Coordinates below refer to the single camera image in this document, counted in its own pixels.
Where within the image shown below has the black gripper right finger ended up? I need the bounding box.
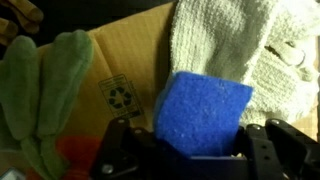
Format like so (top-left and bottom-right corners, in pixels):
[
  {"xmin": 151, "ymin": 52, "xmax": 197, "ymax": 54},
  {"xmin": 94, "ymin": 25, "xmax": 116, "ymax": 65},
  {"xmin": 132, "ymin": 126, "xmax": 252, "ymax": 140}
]
[{"xmin": 233, "ymin": 119, "xmax": 320, "ymax": 180}]

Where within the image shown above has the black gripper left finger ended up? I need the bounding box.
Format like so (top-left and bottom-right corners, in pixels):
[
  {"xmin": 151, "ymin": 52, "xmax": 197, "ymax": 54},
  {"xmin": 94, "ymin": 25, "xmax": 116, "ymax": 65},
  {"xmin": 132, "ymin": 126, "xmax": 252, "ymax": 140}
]
[{"xmin": 89, "ymin": 118, "xmax": 160, "ymax": 180}]

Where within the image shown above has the blue sponge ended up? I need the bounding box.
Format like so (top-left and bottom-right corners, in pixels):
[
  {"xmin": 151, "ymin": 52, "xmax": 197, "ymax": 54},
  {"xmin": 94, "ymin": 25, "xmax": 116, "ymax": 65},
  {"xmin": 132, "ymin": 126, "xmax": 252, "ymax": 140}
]
[{"xmin": 154, "ymin": 71, "xmax": 253, "ymax": 157}]

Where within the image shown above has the white knitted cloth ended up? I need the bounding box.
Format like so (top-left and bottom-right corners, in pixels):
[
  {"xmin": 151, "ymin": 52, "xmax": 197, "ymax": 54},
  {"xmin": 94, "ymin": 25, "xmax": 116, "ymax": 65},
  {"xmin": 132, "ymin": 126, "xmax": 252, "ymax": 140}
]
[{"xmin": 170, "ymin": 0, "xmax": 320, "ymax": 124}]

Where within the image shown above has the plush orange radish toy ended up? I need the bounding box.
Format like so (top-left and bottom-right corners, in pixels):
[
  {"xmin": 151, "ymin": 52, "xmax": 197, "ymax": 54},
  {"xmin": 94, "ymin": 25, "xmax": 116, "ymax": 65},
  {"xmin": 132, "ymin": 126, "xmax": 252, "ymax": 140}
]
[{"xmin": 0, "ymin": 30, "xmax": 93, "ymax": 180}]

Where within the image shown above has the brown plush animal toy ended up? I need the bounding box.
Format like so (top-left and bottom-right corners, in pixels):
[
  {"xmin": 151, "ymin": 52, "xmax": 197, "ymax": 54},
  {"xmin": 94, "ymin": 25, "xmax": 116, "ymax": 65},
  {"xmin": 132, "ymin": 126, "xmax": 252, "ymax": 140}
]
[{"xmin": 0, "ymin": 0, "xmax": 44, "ymax": 46}]

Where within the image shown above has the cardboard box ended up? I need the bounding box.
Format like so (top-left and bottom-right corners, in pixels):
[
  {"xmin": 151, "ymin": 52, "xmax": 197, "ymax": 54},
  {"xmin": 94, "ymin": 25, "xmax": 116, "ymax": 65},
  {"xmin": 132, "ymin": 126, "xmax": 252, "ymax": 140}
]
[{"xmin": 0, "ymin": 1, "xmax": 319, "ymax": 168}]

